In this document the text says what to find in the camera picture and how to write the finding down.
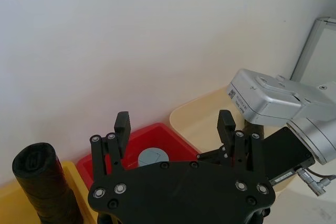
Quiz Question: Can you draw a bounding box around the black roll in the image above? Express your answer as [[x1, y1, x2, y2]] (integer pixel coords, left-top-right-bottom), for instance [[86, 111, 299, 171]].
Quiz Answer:
[[12, 142, 85, 224]]

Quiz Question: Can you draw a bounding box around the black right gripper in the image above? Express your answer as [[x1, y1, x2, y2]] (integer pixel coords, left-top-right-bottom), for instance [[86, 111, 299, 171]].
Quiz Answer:
[[196, 120, 316, 188]]

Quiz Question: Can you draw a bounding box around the red plastic bin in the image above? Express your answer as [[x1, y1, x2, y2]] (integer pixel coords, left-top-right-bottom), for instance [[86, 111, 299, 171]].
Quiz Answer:
[[76, 122, 202, 183]]

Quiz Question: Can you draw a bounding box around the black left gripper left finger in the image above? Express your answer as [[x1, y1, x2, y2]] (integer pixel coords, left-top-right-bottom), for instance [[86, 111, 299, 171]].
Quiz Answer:
[[89, 111, 132, 182]]

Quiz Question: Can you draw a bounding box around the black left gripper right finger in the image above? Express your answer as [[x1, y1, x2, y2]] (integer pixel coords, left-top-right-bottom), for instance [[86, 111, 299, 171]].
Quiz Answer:
[[217, 109, 265, 174]]

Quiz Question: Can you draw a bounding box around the dark cable with silver plug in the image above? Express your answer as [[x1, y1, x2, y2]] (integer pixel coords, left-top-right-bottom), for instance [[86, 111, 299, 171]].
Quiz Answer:
[[296, 167, 336, 197]]

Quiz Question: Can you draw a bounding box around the cream plastic bin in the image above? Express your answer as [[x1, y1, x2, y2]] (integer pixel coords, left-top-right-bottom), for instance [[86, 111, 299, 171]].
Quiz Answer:
[[170, 85, 297, 198]]

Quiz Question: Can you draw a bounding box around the aluminium framed panel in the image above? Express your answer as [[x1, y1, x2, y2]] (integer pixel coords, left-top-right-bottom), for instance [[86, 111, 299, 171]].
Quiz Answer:
[[290, 17, 336, 84]]

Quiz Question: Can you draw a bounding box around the yellow plastic bin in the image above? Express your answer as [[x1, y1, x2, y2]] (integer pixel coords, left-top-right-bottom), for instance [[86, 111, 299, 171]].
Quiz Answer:
[[0, 161, 99, 224]]

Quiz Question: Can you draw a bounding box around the jar with blue cap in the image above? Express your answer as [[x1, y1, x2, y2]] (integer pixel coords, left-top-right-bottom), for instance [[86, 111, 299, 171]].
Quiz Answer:
[[138, 147, 170, 168]]

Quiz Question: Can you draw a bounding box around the white table cloth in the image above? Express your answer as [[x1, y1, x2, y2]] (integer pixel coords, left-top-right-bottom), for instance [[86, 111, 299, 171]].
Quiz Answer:
[[0, 166, 336, 224]]

